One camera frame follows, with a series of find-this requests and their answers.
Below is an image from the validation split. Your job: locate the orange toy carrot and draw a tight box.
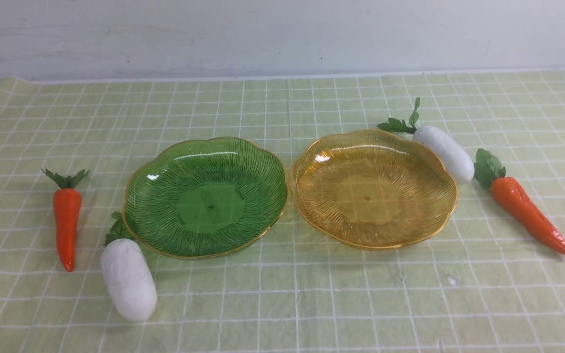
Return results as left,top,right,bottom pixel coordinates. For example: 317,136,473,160
42,168,90,272
474,148,565,255

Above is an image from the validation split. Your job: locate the amber plastic plate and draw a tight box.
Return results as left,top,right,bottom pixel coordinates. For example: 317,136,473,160
286,129,459,251

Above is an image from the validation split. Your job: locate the green checkered tablecloth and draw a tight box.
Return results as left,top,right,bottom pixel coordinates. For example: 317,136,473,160
0,71,565,353

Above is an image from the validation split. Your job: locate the white toy radish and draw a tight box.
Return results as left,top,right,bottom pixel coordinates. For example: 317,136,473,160
378,98,475,185
101,212,157,323

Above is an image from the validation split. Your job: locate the green plastic plate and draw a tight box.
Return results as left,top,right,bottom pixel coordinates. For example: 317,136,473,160
121,137,289,260

